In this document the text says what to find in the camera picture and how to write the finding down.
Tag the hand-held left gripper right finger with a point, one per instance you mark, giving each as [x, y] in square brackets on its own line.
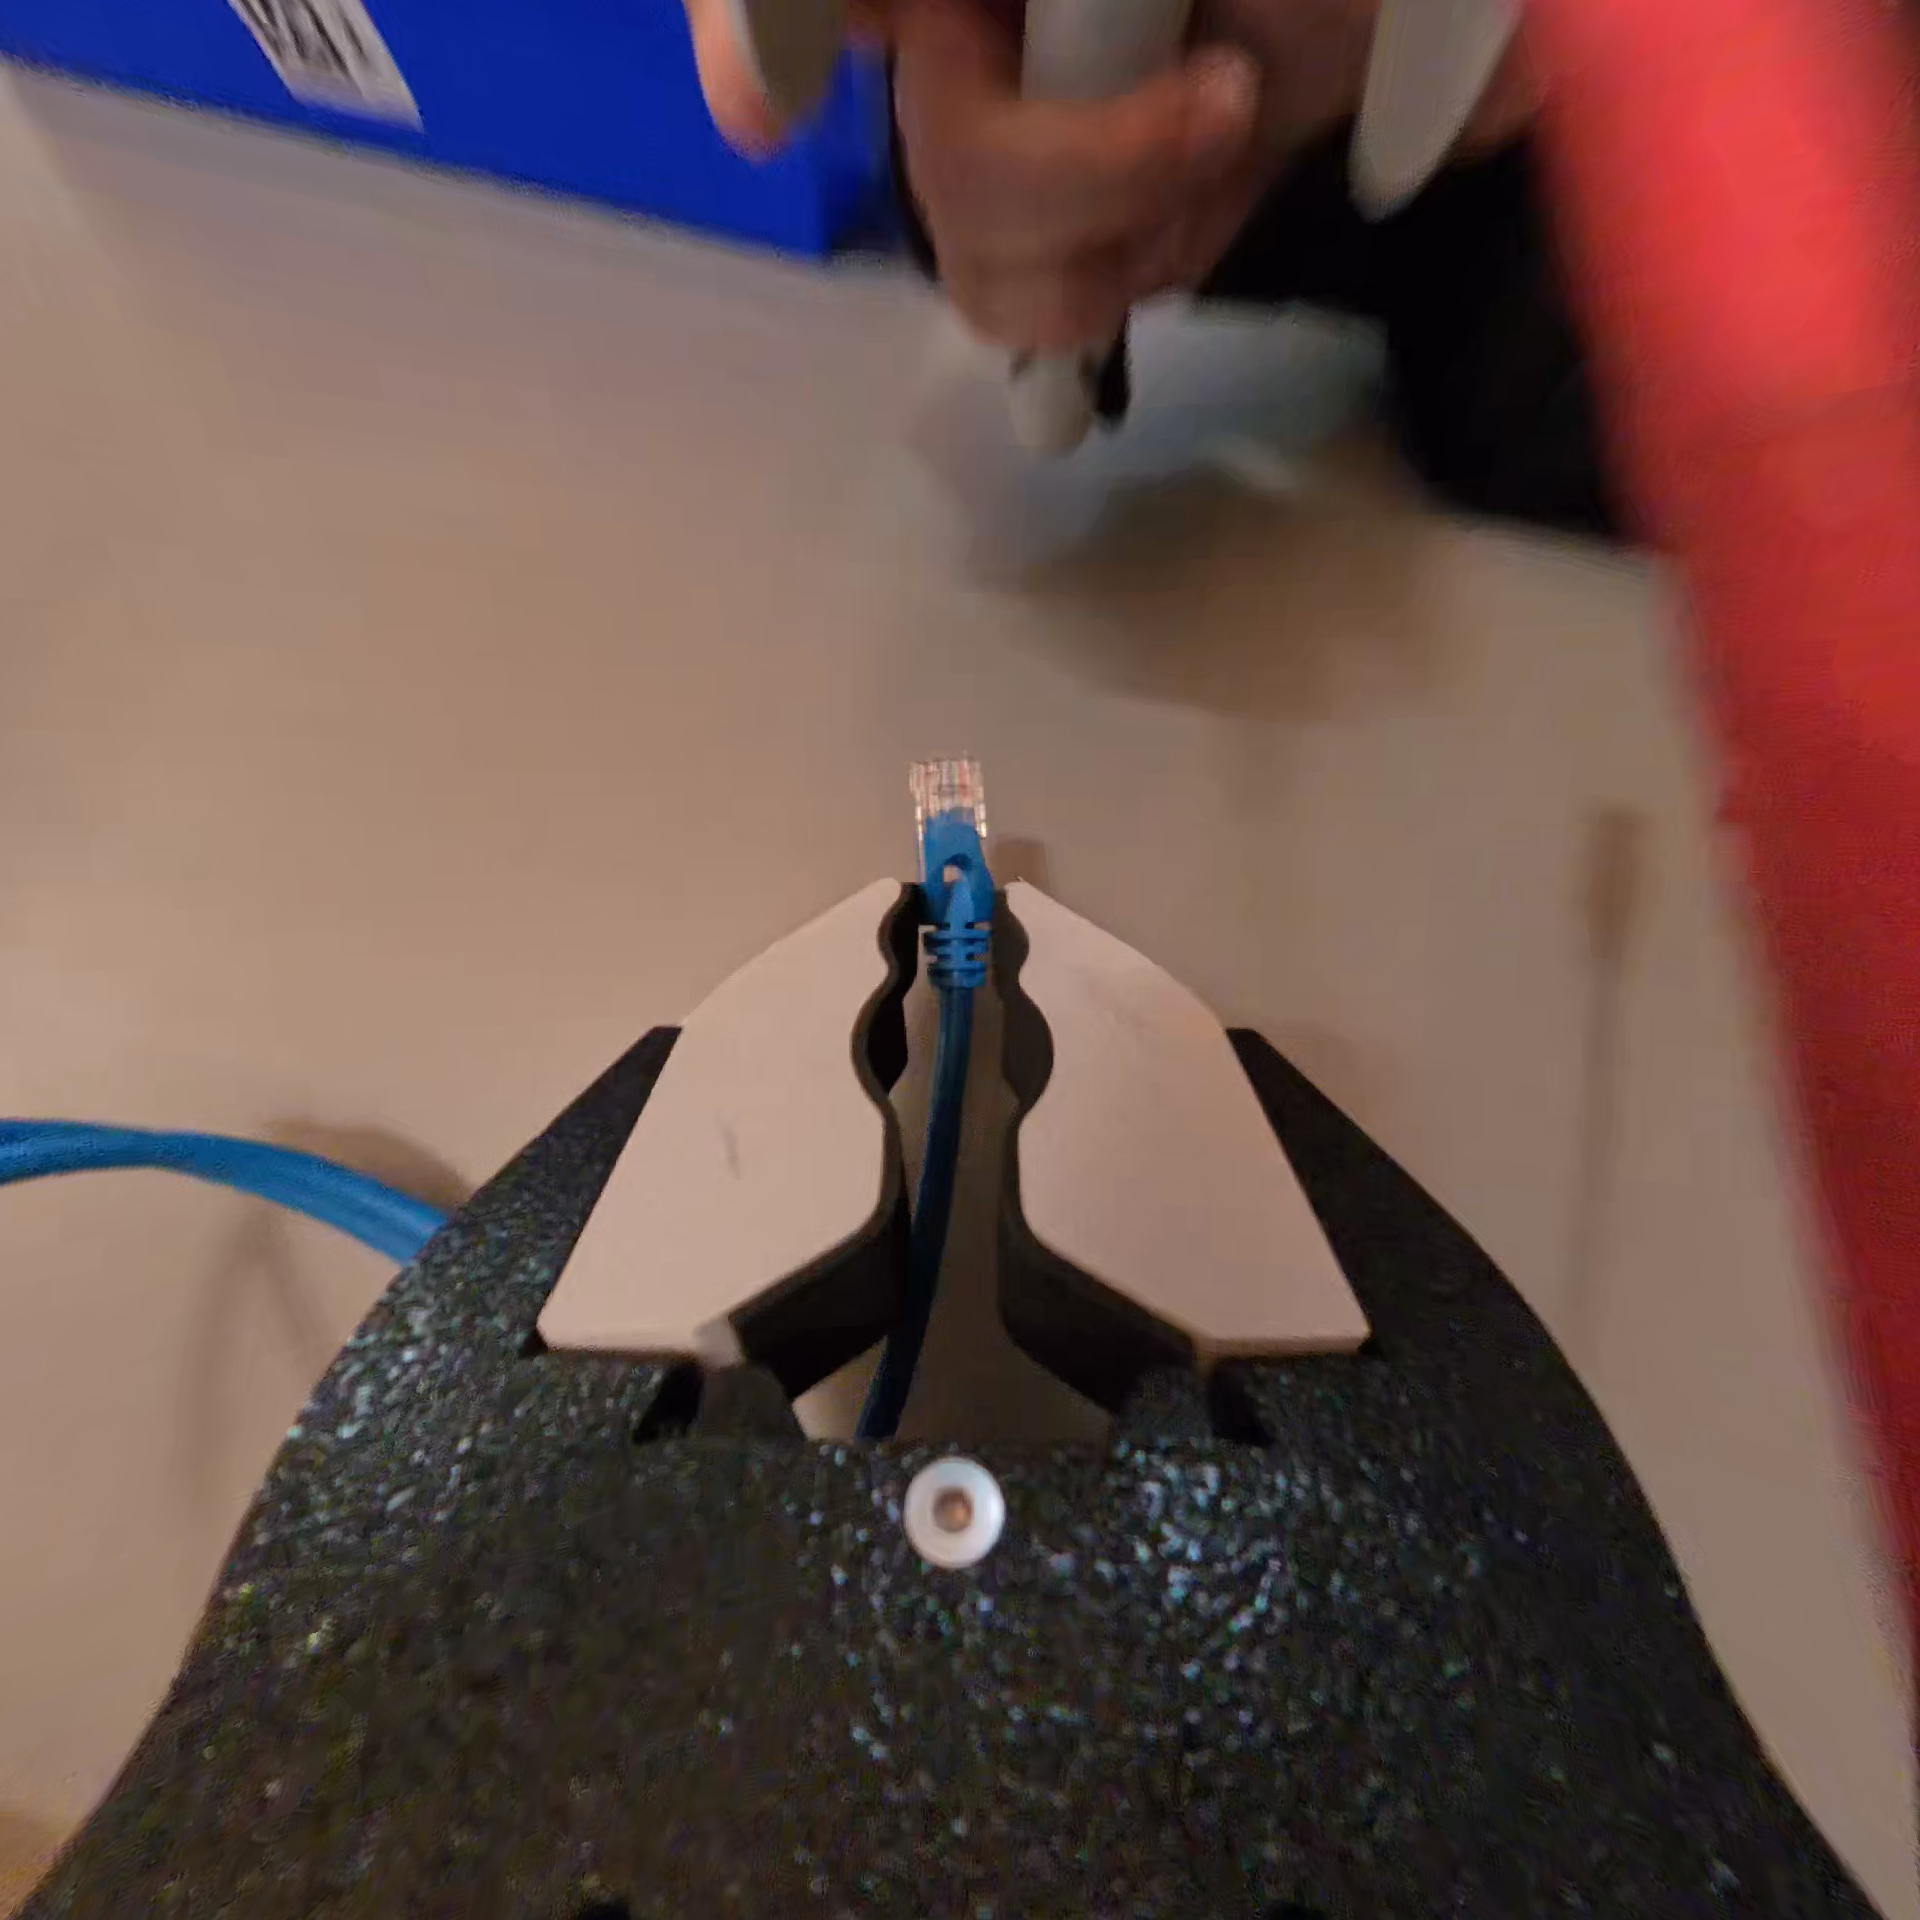
[1170, 1185]

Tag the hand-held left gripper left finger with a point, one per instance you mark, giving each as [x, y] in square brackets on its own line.
[720, 1185]

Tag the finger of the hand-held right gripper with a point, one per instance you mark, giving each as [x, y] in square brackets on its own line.
[790, 52]
[1425, 91]

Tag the person's right forearm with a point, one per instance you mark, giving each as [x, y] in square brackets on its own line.
[1440, 345]

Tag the grey desk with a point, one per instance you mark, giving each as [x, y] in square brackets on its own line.
[450, 675]

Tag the person's right hand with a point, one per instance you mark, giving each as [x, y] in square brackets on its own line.
[1051, 210]

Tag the blue plastic bin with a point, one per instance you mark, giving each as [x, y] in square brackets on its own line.
[601, 104]

